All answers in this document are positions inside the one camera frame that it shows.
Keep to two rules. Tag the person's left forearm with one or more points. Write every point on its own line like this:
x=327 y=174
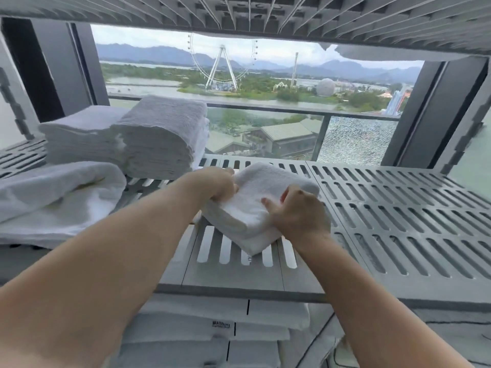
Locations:
x=76 y=283

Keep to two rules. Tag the person's right hand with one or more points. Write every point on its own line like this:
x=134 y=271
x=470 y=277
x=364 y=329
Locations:
x=303 y=218

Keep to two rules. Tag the stack of black-piped white pillows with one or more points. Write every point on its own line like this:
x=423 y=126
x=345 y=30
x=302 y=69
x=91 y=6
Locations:
x=441 y=341

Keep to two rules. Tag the person's left hand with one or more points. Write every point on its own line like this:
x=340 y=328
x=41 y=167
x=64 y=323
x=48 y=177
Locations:
x=215 y=183

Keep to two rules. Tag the white ferris wheel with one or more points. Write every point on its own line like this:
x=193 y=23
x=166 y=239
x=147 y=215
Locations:
x=222 y=67

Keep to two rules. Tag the person's right forearm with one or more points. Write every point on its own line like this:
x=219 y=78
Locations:
x=376 y=310

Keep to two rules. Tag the tall thin tower ride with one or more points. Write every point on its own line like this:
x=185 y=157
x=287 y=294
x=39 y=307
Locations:
x=294 y=70

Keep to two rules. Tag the white hand towel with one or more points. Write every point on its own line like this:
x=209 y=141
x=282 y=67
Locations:
x=57 y=195
x=245 y=214

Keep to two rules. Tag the grey roofed building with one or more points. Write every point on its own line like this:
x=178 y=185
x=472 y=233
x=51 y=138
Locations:
x=284 y=137

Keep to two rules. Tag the grey ribbed shelf board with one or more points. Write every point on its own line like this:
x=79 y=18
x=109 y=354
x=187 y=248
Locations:
x=115 y=11

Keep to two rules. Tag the white hanging sheet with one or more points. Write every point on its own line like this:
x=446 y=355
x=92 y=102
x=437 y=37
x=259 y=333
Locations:
x=402 y=53

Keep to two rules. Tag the stack of folded white towels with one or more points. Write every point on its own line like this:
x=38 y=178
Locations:
x=80 y=137
x=161 y=141

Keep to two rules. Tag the dark window frame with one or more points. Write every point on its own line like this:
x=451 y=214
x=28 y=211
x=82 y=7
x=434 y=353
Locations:
x=425 y=118
x=57 y=65

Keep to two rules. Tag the blue water slide structure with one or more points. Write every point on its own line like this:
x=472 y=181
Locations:
x=397 y=101

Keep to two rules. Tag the grey slotted shelf board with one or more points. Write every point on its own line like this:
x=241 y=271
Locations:
x=230 y=275

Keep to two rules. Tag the stack of plain white pillows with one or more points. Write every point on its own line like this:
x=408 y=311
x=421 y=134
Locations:
x=215 y=314

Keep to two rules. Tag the glass balcony railing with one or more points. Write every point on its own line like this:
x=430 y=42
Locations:
x=356 y=141

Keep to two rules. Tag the white dome building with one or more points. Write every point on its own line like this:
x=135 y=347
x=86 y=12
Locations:
x=325 y=87

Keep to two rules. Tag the grey notched shelf post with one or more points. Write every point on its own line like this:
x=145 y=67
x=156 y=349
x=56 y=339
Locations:
x=464 y=130
x=15 y=103

